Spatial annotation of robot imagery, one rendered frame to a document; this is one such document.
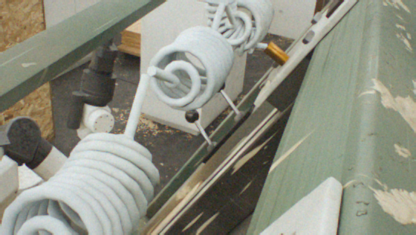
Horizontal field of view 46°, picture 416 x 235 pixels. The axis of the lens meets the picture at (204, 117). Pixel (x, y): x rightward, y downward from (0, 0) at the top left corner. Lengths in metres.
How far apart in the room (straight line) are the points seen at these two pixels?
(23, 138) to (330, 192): 1.24
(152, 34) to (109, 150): 3.42
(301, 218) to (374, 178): 0.03
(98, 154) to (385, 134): 0.17
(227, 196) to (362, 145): 0.50
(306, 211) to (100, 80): 1.12
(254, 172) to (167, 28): 3.01
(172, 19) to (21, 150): 2.37
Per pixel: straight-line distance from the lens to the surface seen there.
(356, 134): 0.24
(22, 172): 2.96
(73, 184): 0.29
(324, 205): 0.19
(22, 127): 1.41
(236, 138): 1.18
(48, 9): 4.51
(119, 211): 0.30
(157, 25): 3.68
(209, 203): 0.73
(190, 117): 1.26
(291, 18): 6.11
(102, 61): 1.28
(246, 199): 0.71
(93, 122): 1.30
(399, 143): 0.26
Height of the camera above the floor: 2.08
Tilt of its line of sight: 30 degrees down
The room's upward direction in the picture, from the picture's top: 5 degrees clockwise
